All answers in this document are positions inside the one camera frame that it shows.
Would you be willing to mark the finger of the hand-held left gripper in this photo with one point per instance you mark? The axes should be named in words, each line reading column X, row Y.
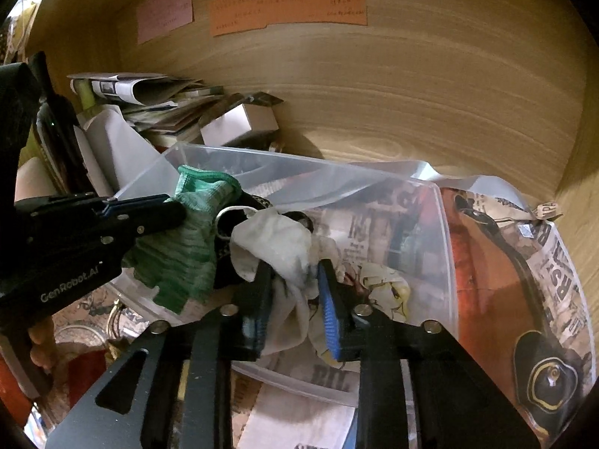
column 140, row 217

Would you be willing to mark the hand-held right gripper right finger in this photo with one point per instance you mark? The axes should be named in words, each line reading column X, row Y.
column 330, row 318

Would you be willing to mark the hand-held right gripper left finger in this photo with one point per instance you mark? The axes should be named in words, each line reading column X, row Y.
column 259, row 308

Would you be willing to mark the white cloth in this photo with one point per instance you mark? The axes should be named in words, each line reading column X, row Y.
column 281, row 262

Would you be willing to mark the green knit glove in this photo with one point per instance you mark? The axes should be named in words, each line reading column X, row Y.
column 187, row 243

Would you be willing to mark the clear plastic bin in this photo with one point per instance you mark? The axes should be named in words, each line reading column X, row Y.
column 299, row 224

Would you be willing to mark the person's left hand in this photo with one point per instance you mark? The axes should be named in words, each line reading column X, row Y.
column 41, row 344

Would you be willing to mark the yellow printed cloth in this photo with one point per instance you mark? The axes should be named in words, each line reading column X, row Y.
column 383, row 290

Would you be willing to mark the white paper sheet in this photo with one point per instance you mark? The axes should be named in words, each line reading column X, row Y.
column 117, row 149

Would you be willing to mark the stack of papers and magazines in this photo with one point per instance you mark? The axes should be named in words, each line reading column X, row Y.
column 154, row 103

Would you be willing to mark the small white cardboard box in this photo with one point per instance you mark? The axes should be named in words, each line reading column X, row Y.
column 238, row 121

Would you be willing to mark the pink paper note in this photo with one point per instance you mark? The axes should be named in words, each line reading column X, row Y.
column 164, row 9

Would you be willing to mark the orange paper note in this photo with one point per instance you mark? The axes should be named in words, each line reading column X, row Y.
column 288, row 7

